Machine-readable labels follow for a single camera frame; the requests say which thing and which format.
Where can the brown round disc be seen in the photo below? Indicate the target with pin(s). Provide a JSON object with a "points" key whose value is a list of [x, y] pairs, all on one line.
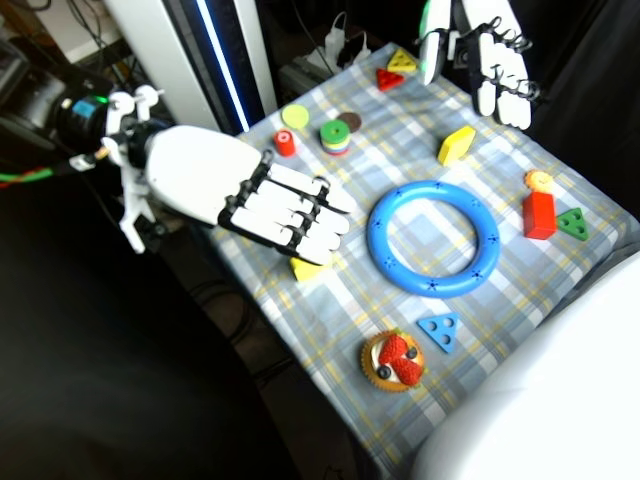
{"points": [[352, 122]]}

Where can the red rectangular block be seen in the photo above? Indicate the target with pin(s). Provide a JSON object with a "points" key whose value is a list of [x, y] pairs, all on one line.
{"points": [[540, 216]]}

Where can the grey power strip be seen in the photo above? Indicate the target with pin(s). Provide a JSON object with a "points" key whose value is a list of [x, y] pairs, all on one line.
{"points": [[300, 75]]}

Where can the toy strawberry cupcake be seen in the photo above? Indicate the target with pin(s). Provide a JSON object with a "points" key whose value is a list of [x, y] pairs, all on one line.
{"points": [[392, 362]]}

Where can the white robot body shell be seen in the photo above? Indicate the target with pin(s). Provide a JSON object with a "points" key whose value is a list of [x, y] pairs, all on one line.
{"points": [[550, 390]]}

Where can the red triangle block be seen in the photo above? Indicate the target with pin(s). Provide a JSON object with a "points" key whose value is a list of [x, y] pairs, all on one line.
{"points": [[389, 80]]}

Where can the blue plaid cloth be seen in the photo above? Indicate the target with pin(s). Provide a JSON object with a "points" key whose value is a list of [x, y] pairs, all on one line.
{"points": [[340, 310]]}

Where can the green triangle block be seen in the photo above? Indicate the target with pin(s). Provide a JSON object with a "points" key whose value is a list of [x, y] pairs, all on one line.
{"points": [[572, 225]]}

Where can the yellow-green round disc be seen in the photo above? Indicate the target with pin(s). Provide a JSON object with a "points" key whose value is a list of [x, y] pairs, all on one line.
{"points": [[295, 116]]}

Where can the white pillar with blue light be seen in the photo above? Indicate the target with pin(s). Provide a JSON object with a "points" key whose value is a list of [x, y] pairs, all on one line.
{"points": [[165, 60]]}

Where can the yellow triangle block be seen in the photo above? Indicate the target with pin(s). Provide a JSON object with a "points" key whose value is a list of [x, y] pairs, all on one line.
{"points": [[401, 61]]}

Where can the stack of coloured rings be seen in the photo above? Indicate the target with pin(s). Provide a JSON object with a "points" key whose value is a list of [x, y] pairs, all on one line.
{"points": [[335, 137]]}

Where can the red cylinder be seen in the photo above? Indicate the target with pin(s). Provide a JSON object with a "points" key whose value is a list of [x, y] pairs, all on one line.
{"points": [[285, 145]]}

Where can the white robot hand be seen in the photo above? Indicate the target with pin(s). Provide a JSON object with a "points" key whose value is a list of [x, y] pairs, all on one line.
{"points": [[500, 55], [200, 170]]}

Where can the white plug adapter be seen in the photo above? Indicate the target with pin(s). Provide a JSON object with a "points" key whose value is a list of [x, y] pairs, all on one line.
{"points": [[336, 42], [359, 50]]}

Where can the blue triangle block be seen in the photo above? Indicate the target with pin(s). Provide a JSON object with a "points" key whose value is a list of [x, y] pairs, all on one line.
{"points": [[442, 332]]}

